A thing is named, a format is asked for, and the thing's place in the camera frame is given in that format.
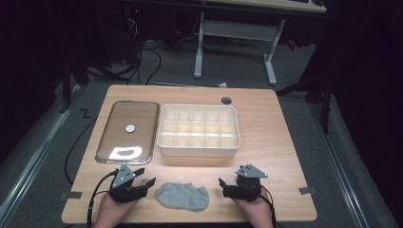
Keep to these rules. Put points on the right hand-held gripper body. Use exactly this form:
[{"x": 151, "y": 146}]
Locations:
[{"x": 248, "y": 186}]

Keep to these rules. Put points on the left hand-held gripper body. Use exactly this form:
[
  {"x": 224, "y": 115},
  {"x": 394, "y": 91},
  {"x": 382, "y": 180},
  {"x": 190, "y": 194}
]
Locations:
[{"x": 122, "y": 182}]

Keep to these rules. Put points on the grey sock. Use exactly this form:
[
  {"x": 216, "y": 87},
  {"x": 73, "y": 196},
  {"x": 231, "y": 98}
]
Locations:
[{"x": 183, "y": 196}]

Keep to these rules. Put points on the white compartment storage box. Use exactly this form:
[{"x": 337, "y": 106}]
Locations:
[{"x": 198, "y": 129}]

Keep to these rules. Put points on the person's right hand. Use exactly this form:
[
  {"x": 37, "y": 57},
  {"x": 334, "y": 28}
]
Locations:
[{"x": 253, "y": 209}]

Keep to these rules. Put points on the person's left hand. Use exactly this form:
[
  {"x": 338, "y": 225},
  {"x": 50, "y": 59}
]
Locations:
[{"x": 114, "y": 207}]

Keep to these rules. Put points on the clear lid with metal rim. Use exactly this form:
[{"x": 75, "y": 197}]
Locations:
[{"x": 128, "y": 131}]

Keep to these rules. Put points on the grey tape piece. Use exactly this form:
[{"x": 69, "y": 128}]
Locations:
[
  {"x": 71, "y": 195},
  {"x": 307, "y": 190}
]

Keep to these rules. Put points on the black table grommet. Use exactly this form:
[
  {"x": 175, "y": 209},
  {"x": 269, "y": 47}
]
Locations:
[{"x": 226, "y": 100}]

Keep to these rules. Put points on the white paper scrap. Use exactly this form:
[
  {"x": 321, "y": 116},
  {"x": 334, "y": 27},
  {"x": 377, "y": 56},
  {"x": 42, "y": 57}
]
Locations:
[{"x": 222, "y": 85}]

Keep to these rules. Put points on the black stand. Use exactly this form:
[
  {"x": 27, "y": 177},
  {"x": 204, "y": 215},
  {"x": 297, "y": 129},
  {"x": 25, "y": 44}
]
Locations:
[
  {"x": 66, "y": 85},
  {"x": 325, "y": 104}
]

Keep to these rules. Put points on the white-legged desk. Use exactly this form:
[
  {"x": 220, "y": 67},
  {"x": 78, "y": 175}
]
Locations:
[{"x": 237, "y": 30}]

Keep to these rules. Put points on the metal floor rail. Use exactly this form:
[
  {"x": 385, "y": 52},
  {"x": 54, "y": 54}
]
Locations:
[
  {"x": 339, "y": 164},
  {"x": 34, "y": 155}
]

